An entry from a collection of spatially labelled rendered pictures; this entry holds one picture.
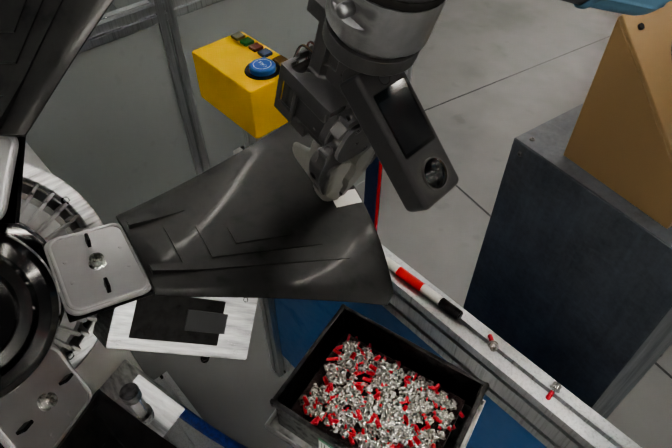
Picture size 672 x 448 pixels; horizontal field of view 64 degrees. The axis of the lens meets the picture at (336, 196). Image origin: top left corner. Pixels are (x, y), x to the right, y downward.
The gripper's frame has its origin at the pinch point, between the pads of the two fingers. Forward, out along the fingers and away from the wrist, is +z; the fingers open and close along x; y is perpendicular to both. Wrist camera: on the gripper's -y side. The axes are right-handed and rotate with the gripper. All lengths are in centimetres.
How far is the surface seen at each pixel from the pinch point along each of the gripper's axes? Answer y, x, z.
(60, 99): 66, 5, 48
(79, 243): 9.0, 21.8, -0.1
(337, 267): -5.8, 4.7, 0.7
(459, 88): 58, -174, 136
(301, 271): -4.3, 8.0, -0.1
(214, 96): 34.0, -9.7, 23.7
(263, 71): 27.5, -13.7, 14.3
